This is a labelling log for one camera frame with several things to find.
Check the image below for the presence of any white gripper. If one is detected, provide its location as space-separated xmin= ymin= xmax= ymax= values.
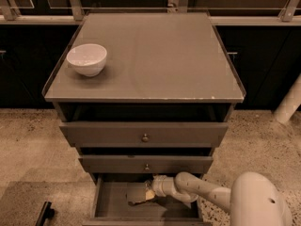
xmin=145 ymin=175 xmax=176 ymax=201

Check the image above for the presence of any blue plastic bottle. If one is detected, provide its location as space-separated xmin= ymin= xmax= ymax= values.
xmin=126 ymin=184 xmax=147 ymax=204

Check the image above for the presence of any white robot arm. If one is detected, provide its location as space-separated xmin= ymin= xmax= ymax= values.
xmin=146 ymin=171 xmax=293 ymax=226

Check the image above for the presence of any open bottom drawer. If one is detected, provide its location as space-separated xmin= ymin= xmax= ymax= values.
xmin=83 ymin=175 xmax=208 ymax=226

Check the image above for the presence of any top drawer knob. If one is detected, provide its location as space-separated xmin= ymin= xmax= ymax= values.
xmin=141 ymin=134 xmax=150 ymax=142

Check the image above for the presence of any middle drawer front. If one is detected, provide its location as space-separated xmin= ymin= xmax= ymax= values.
xmin=79 ymin=155 xmax=213 ymax=173

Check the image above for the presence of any top drawer front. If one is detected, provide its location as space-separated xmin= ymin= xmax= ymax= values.
xmin=60 ymin=121 xmax=228 ymax=148

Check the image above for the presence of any grey drawer cabinet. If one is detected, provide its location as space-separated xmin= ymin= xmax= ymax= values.
xmin=41 ymin=12 xmax=246 ymax=226

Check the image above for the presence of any black object on floor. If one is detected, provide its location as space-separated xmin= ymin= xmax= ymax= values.
xmin=35 ymin=202 xmax=55 ymax=226

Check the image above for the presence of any white ceramic bowl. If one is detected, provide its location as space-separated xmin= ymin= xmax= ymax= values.
xmin=67 ymin=43 xmax=107 ymax=77

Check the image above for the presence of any white cylindrical post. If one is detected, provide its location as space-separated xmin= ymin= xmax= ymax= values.
xmin=274 ymin=74 xmax=301 ymax=123

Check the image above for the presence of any metal railing frame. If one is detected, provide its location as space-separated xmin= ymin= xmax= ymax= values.
xmin=0 ymin=0 xmax=301 ymax=26

